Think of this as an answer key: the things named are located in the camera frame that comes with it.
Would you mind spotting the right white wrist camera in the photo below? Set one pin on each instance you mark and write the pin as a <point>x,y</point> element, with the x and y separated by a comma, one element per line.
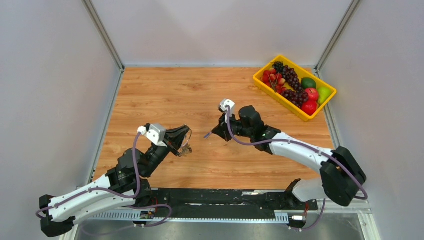
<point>227,106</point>

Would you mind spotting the red strawberries cluster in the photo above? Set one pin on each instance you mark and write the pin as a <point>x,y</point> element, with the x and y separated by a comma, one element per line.
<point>273,79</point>

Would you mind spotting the metal keyring with keys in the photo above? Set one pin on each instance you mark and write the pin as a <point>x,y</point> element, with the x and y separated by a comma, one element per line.
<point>185,148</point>

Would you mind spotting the green pear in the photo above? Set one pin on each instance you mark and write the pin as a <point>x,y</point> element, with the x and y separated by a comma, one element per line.
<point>324,93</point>

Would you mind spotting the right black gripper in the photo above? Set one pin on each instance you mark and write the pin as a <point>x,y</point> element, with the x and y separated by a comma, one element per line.
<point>222,130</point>

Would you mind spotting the green lime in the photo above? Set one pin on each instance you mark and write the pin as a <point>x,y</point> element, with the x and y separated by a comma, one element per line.
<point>308,82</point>

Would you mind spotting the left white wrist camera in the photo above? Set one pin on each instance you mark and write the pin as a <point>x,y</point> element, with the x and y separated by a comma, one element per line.
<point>155,133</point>

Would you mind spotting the red apple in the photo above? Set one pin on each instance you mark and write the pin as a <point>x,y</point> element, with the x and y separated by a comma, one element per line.
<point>313,94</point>

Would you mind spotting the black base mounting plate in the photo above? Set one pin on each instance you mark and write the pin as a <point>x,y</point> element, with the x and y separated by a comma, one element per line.
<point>192,203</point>

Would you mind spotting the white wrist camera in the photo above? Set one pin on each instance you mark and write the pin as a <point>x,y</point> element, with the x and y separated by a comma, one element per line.
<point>227,106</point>
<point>155,133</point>

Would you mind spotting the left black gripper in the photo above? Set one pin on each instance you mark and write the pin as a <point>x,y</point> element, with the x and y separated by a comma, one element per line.
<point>172,135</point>

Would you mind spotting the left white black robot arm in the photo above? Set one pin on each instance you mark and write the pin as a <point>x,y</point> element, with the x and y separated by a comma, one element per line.
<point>124,186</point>

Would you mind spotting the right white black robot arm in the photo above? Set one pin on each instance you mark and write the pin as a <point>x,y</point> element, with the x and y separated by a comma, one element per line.
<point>341,179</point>

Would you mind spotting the red round fruit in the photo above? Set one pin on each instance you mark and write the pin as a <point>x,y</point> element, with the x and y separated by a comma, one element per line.
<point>309,107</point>

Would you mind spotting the dark grape bunch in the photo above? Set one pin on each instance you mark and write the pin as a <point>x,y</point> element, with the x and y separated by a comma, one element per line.
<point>294,92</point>

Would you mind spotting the yellow plastic bin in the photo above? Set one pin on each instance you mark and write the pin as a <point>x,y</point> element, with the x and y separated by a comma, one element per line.
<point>301,74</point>

